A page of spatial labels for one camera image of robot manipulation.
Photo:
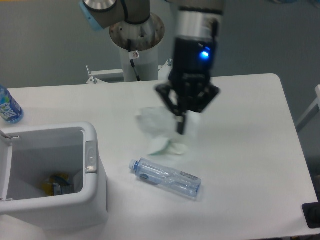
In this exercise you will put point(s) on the white trash can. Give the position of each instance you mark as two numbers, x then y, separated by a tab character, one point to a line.
31	154

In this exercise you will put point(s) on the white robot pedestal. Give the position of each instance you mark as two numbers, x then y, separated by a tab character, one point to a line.
138	46

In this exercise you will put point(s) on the white plastic bag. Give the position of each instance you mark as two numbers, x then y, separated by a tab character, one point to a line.
160	127

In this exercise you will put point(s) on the blue labelled water bottle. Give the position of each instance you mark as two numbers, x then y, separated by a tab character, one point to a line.
10	111

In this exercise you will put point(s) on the yellow blue trash wrapper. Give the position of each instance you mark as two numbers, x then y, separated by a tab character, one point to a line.
57	184

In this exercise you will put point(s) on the black clamp at table edge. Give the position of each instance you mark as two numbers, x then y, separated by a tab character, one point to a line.
311	213

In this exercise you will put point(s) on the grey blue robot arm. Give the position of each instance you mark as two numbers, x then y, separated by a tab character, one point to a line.
195	18

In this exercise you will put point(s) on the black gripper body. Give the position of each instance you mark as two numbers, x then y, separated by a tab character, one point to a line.
193	59

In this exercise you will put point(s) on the crushed clear plastic bottle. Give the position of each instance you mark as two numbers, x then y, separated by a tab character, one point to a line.
168	178

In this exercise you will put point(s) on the white pedestal base frame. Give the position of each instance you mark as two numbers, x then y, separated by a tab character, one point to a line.
117	75

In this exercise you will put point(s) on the white frame at right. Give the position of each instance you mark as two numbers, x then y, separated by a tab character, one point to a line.
310	112

